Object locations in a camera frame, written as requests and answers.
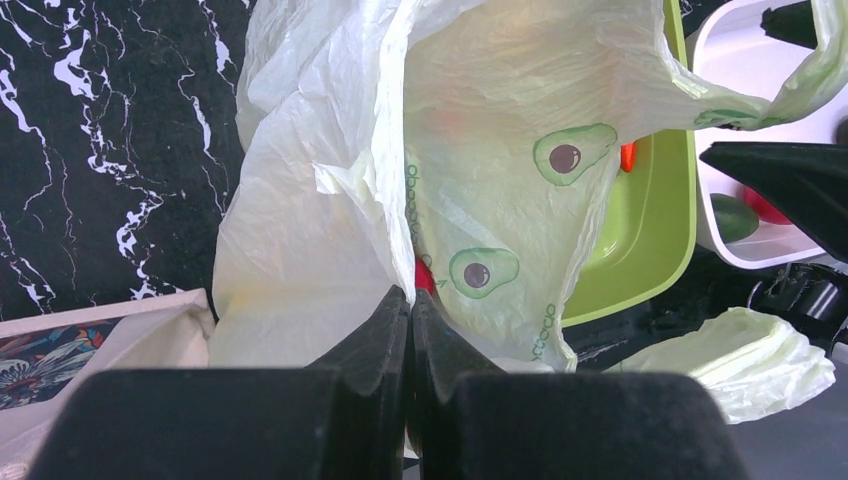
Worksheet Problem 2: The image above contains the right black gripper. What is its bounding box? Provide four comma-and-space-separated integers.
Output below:
700, 142, 847, 352

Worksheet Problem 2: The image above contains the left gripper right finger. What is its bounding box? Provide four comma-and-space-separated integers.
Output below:
409, 290, 748, 479

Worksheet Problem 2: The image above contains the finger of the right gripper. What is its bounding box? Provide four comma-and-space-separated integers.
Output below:
760, 0, 818, 50

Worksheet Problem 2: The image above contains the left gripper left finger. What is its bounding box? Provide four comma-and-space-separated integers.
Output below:
28, 287, 410, 479

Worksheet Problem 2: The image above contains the translucent white plastic bag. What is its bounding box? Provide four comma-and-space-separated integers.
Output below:
207, 0, 848, 425

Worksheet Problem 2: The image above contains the beige canvas tote bag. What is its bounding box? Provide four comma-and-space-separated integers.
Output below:
1, 289, 215, 479

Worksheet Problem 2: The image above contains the red strawberry fruit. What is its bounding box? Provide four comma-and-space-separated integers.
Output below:
415, 258, 436, 296

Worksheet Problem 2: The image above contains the red apple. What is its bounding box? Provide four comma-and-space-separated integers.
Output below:
743, 187, 792, 225

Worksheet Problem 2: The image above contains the dark green avocado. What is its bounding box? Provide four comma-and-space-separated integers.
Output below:
710, 193, 760, 244

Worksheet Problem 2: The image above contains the green plastic tray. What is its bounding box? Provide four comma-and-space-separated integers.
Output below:
527, 1, 712, 328

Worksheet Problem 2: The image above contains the orange carrot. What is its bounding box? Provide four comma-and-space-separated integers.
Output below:
620, 143, 636, 173

